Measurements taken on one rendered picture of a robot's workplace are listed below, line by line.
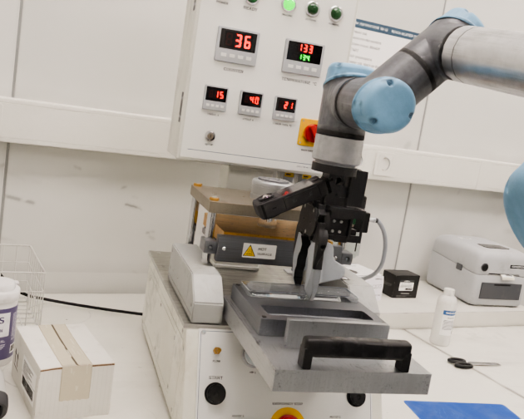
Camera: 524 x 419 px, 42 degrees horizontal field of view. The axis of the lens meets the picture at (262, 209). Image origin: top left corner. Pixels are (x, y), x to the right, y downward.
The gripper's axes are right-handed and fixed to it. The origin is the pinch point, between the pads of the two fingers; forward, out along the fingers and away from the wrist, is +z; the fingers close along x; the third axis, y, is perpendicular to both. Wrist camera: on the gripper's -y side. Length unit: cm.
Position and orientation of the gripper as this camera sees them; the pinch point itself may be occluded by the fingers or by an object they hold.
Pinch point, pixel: (300, 286)
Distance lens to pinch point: 109.5
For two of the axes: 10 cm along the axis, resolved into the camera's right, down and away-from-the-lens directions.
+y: 9.5, 1.1, 3.0
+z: -1.6, 9.8, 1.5
